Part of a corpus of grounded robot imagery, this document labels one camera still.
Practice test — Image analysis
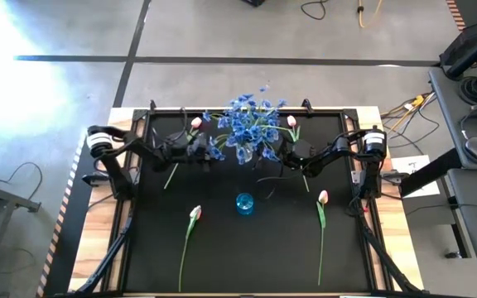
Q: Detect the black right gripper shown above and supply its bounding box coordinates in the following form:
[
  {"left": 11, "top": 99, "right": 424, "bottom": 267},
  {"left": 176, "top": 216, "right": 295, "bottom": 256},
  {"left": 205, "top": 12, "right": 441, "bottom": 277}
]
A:
[{"left": 272, "top": 142, "right": 320, "bottom": 178}]

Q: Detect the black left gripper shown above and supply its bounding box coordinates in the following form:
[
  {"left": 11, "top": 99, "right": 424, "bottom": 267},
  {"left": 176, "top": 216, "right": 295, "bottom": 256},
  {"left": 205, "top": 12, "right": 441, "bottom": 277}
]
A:
[{"left": 182, "top": 135, "right": 215, "bottom": 171}]

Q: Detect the blue artificial flower sprig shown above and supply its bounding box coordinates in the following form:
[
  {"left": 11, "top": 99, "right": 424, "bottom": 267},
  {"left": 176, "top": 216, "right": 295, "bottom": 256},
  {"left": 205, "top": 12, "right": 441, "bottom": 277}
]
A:
[
  {"left": 257, "top": 84, "right": 288, "bottom": 125},
  {"left": 202, "top": 109, "right": 234, "bottom": 162},
  {"left": 221, "top": 94, "right": 256, "bottom": 144},
  {"left": 238, "top": 123, "right": 281, "bottom": 165}
]

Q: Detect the pink artificial tulip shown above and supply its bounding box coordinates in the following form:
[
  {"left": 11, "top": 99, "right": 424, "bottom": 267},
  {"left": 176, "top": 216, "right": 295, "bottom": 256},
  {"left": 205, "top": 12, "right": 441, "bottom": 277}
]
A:
[
  {"left": 162, "top": 117, "right": 204, "bottom": 190},
  {"left": 286, "top": 114, "right": 311, "bottom": 194},
  {"left": 177, "top": 204, "right": 203, "bottom": 293},
  {"left": 316, "top": 189, "right": 330, "bottom": 286}
]

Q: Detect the clear textured glass vase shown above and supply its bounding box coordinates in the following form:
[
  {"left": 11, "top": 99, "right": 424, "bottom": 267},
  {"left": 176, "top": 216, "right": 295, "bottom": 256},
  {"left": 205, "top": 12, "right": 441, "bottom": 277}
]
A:
[{"left": 234, "top": 142, "right": 257, "bottom": 166}]

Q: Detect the blue textured glass vase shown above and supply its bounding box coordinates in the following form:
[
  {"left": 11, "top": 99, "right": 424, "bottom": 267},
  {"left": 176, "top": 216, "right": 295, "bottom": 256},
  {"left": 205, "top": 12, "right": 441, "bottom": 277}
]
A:
[{"left": 235, "top": 192, "right": 255, "bottom": 216}]

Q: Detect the white paper sheet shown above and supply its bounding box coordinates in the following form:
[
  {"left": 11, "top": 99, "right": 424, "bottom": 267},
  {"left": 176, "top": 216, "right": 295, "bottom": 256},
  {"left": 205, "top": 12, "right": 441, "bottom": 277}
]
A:
[{"left": 390, "top": 154, "right": 441, "bottom": 199}]

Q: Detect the black striped-edge floor mat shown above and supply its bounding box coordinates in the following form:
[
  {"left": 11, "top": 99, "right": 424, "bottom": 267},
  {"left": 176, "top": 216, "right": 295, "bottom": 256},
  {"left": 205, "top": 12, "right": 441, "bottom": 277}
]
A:
[{"left": 35, "top": 136, "right": 118, "bottom": 298}]

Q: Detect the black desk leg beam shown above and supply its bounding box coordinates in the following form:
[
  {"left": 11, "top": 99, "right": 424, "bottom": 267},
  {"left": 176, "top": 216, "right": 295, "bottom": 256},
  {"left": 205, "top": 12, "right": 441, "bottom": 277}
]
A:
[{"left": 399, "top": 147, "right": 464, "bottom": 198}]

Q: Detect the black bag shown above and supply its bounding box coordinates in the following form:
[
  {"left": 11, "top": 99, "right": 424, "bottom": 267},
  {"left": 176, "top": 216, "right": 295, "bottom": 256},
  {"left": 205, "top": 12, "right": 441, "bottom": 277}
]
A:
[{"left": 440, "top": 22, "right": 477, "bottom": 67}]

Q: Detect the dark metal pole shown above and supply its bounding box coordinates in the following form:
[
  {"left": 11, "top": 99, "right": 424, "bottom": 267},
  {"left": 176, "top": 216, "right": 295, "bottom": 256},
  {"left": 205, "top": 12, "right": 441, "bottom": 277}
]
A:
[{"left": 445, "top": 23, "right": 477, "bottom": 80}]

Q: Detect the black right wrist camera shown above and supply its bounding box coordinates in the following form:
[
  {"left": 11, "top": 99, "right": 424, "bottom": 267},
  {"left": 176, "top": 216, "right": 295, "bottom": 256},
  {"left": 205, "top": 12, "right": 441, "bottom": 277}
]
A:
[{"left": 293, "top": 139, "right": 315, "bottom": 161}]

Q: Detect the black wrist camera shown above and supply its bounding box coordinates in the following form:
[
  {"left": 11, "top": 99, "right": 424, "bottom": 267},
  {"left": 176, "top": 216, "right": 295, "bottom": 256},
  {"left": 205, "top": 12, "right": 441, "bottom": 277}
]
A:
[
  {"left": 167, "top": 131, "right": 190, "bottom": 156},
  {"left": 293, "top": 139, "right": 315, "bottom": 161}
]

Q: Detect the thin black table cable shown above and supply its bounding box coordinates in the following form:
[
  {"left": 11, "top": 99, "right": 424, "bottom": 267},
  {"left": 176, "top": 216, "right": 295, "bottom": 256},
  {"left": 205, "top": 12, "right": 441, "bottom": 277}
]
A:
[{"left": 256, "top": 163, "right": 290, "bottom": 200}]

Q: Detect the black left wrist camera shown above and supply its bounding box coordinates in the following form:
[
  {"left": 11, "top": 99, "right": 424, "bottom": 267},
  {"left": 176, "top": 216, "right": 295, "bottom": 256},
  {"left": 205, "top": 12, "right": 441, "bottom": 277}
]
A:
[{"left": 167, "top": 131, "right": 190, "bottom": 156}]

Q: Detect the black aluminium table frame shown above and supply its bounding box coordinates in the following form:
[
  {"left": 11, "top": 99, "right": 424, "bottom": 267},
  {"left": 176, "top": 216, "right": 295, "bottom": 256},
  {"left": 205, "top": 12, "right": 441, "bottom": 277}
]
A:
[{"left": 67, "top": 105, "right": 426, "bottom": 298}]

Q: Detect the black side bracket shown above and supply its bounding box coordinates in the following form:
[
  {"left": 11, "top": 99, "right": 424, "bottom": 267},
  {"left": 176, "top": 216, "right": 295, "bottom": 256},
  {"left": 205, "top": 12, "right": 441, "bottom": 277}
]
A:
[
  {"left": 81, "top": 171, "right": 111, "bottom": 186},
  {"left": 381, "top": 169, "right": 410, "bottom": 184}
]

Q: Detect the mixed cable bundle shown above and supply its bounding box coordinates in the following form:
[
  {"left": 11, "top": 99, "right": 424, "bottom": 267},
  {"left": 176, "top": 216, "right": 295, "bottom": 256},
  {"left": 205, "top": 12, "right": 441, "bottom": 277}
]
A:
[{"left": 381, "top": 91, "right": 441, "bottom": 149}]

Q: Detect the black floor cable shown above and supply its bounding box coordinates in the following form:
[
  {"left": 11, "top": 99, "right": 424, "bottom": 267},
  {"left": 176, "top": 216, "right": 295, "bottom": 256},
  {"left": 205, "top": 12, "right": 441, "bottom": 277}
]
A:
[
  {"left": 300, "top": 0, "right": 328, "bottom": 22},
  {"left": 4, "top": 161, "right": 44, "bottom": 200}
]

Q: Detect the yellow floor cable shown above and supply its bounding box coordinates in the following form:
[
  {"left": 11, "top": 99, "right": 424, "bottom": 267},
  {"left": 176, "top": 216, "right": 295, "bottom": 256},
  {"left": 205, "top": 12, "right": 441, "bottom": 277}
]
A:
[{"left": 356, "top": 0, "right": 384, "bottom": 29}]

